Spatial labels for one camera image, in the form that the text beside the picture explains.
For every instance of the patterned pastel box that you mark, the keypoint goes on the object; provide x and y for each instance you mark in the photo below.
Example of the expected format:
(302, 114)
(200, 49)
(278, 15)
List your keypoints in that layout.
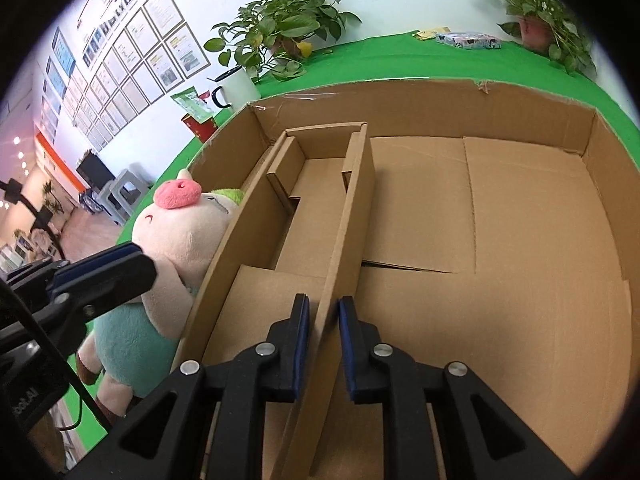
(467, 40)

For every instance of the bushy potted pothos plant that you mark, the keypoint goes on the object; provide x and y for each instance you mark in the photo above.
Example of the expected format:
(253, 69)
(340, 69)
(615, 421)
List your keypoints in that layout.
(285, 20)

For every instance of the red box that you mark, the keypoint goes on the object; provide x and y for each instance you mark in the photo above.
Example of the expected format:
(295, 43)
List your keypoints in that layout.
(200, 127)

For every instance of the cardboard divider insert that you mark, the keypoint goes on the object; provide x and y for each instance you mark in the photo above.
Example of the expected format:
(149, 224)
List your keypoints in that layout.
(320, 195)

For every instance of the black monitor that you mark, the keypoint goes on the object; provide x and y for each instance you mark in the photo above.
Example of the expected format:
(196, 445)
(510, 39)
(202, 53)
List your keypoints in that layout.
(94, 171)

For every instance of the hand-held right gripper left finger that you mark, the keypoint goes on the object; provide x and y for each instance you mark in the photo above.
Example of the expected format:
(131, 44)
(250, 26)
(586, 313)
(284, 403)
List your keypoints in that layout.
(299, 350)

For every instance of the grey plastic stool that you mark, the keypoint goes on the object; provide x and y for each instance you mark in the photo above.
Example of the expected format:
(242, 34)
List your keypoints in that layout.
(122, 195)

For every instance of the large cardboard box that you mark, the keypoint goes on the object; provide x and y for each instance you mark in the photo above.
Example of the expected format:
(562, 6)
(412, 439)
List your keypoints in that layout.
(525, 220)

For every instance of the plush pig toy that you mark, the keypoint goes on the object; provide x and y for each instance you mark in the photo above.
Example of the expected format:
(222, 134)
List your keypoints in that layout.
(170, 230)

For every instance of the white enamel mug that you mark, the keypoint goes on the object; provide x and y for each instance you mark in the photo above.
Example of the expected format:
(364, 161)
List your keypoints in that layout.
(240, 87)

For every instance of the green snack packet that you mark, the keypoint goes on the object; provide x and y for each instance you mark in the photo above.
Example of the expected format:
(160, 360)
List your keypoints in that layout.
(190, 102)

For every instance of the wall of framed certificates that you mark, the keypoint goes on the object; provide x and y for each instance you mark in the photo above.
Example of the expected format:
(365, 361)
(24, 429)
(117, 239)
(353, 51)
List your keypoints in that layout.
(135, 55)

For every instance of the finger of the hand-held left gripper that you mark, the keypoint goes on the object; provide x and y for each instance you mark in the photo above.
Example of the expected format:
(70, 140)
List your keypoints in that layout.
(117, 277)
(32, 271)

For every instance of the yellow packet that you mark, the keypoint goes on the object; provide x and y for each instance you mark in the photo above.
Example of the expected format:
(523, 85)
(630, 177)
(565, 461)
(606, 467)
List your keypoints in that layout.
(429, 33)

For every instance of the black camera stand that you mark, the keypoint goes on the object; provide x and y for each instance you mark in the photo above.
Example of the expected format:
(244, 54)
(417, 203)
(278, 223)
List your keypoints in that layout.
(30, 205)

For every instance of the potted plant in terracotta pot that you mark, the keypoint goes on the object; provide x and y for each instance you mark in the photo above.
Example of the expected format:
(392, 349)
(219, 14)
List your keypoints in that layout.
(535, 15)

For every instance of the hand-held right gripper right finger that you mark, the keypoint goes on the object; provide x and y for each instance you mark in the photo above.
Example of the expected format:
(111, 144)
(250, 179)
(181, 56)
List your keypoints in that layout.
(347, 355)

